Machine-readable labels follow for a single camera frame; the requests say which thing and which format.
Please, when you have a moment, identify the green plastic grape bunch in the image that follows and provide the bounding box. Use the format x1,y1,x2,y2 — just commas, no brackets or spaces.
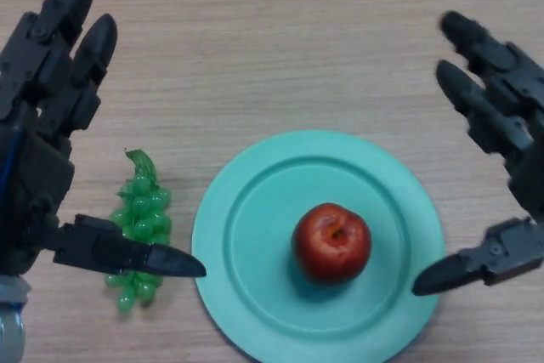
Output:
104,148,173,315

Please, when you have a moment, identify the green round plate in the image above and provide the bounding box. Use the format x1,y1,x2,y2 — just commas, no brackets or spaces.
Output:
191,129,447,360

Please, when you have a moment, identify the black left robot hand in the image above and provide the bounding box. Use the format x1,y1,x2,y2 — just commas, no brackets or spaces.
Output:
0,0,208,279

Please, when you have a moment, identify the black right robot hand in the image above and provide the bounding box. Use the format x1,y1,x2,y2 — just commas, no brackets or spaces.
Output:
411,11,544,297

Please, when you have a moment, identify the red apple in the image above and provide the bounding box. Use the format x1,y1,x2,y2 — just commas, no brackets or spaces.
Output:
291,202,373,283

